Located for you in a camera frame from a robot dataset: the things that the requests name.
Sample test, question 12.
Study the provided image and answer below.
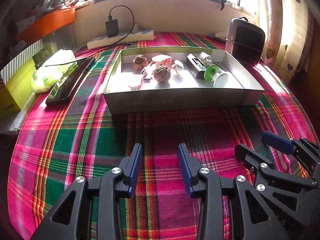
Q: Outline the green white suction holder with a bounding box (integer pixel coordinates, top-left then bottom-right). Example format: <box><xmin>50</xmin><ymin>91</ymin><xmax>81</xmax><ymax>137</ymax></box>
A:
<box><xmin>204</xmin><ymin>64</ymin><xmax>229</xmax><ymax>88</ymax></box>

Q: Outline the grey black lighter gadget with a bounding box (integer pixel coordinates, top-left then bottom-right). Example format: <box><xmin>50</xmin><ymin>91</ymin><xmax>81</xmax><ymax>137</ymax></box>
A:
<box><xmin>185</xmin><ymin>54</ymin><xmax>206</xmax><ymax>80</ymax></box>

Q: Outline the white round cap jar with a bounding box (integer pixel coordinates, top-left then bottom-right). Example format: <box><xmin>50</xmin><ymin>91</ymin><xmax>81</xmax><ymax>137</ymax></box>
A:
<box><xmin>199</xmin><ymin>51</ymin><xmax>212</xmax><ymax>64</ymax></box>

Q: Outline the white round earbud gadget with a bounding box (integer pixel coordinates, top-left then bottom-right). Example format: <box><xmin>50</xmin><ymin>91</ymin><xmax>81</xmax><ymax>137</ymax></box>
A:
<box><xmin>172</xmin><ymin>60</ymin><xmax>184</xmax><ymax>82</ymax></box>

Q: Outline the pink clip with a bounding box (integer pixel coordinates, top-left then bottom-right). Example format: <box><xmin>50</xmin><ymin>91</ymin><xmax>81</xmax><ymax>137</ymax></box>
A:
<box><xmin>152</xmin><ymin>54</ymin><xmax>172</xmax><ymax>67</ymax></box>
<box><xmin>127</xmin><ymin>74</ymin><xmax>143</xmax><ymax>90</ymax></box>

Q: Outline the brown carved walnut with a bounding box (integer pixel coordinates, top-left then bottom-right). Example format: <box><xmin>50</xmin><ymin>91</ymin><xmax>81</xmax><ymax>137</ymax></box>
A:
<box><xmin>133</xmin><ymin>54</ymin><xmax>148</xmax><ymax>70</ymax></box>

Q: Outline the small grey black heater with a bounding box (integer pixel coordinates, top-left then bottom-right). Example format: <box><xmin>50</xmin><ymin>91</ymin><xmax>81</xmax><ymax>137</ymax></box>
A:
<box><xmin>225</xmin><ymin>17</ymin><xmax>265</xmax><ymax>67</ymax></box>

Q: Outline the heart pattern curtain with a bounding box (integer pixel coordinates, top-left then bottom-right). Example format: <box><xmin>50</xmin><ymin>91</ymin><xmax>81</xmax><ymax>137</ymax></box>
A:
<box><xmin>257</xmin><ymin>0</ymin><xmax>314</xmax><ymax>85</ymax></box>

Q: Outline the white shallow cardboard box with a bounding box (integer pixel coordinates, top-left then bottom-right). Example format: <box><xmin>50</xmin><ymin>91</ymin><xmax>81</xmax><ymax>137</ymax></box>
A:
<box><xmin>104</xmin><ymin>47</ymin><xmax>264</xmax><ymax>114</ymax></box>

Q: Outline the black smartphone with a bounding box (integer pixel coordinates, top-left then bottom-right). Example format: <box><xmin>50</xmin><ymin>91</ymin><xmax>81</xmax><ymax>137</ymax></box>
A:
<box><xmin>46</xmin><ymin>57</ymin><xmax>95</xmax><ymax>106</ymax></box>

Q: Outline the yellow green box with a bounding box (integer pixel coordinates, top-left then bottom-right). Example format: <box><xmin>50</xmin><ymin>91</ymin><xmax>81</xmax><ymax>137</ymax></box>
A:
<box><xmin>1</xmin><ymin>57</ymin><xmax>36</xmax><ymax>118</ymax></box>

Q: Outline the green white tissue pack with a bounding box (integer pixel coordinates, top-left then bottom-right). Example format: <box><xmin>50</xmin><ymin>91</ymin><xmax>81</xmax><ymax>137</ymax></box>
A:
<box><xmin>30</xmin><ymin>49</ymin><xmax>77</xmax><ymax>94</ymax></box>

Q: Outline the striped white box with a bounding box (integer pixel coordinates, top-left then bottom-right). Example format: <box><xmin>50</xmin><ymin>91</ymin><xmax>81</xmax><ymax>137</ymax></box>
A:
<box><xmin>1</xmin><ymin>39</ymin><xmax>44</xmax><ymax>85</ymax></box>

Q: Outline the white power strip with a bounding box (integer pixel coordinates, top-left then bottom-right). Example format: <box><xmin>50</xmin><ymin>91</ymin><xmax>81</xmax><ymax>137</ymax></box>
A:
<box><xmin>87</xmin><ymin>30</ymin><xmax>155</xmax><ymax>49</ymax></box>

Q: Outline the black charger adapter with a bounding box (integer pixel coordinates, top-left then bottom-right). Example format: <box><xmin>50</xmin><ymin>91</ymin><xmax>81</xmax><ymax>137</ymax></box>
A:
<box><xmin>105</xmin><ymin>15</ymin><xmax>119</xmax><ymax>37</ymax></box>

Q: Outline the orange plastic tray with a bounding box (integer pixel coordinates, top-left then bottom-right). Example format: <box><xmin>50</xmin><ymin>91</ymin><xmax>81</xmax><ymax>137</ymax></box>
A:
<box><xmin>16</xmin><ymin>7</ymin><xmax>75</xmax><ymax>45</ymax></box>

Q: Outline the black charger cable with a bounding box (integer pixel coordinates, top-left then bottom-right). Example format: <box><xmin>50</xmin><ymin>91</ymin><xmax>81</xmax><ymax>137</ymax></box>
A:
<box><xmin>43</xmin><ymin>5</ymin><xmax>136</xmax><ymax>67</ymax></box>

